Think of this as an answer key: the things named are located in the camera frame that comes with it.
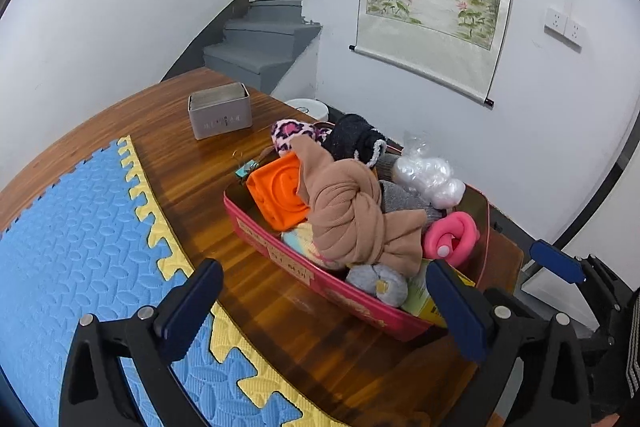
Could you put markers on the white wall socket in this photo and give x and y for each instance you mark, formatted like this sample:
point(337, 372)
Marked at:
point(555, 21)
point(575, 34)

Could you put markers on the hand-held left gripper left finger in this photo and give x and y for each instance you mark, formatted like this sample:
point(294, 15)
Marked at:
point(192, 312)

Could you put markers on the yellow pink fuzzy sock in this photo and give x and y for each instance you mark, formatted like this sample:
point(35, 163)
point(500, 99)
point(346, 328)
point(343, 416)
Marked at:
point(300, 242)

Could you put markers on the white bucket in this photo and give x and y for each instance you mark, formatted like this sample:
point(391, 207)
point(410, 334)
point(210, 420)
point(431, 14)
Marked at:
point(312, 109)

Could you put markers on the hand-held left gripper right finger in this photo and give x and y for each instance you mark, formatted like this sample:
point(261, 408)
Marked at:
point(452, 312)

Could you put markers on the tan knotted stocking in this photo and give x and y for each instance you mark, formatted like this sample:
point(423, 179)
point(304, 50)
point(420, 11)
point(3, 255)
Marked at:
point(345, 207)

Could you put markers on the red storage box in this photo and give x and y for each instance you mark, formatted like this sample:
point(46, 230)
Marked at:
point(350, 302)

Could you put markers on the green binder clip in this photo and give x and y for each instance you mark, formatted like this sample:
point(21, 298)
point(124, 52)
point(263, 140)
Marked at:
point(246, 171)

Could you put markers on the black sock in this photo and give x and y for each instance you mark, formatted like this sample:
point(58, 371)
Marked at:
point(350, 139)

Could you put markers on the pink leopard fuzzy sock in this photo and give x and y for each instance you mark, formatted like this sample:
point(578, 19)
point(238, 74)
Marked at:
point(295, 134)

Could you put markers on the yellow green carton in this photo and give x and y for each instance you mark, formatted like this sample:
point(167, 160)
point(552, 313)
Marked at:
point(420, 302)

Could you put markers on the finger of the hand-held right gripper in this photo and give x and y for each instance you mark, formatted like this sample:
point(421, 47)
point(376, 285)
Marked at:
point(555, 259)

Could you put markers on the person's right forearm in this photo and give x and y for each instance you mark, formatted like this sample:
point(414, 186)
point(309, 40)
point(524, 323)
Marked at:
point(632, 347)

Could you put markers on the grey stairs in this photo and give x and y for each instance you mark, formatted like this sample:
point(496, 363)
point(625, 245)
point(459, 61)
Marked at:
point(260, 47)

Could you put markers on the blue foam mat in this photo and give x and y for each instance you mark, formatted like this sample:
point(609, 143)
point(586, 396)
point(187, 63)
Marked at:
point(75, 232)

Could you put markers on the dark orange toy cube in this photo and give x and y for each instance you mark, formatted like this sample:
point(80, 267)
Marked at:
point(275, 197)

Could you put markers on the grey knitted sock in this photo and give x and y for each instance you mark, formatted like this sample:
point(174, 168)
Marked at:
point(400, 199)

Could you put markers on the grey tin box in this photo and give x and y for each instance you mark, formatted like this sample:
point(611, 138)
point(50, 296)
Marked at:
point(220, 122)

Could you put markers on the clear plastic bag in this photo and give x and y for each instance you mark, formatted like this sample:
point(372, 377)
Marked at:
point(425, 177)

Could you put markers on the wooden desk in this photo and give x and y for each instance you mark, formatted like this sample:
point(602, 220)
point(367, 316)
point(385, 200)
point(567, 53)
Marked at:
point(210, 217)

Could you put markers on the person's right hand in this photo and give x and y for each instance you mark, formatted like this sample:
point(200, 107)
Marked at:
point(606, 421)

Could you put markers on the pink toy hair dryer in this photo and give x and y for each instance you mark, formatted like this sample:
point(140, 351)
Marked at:
point(450, 232)

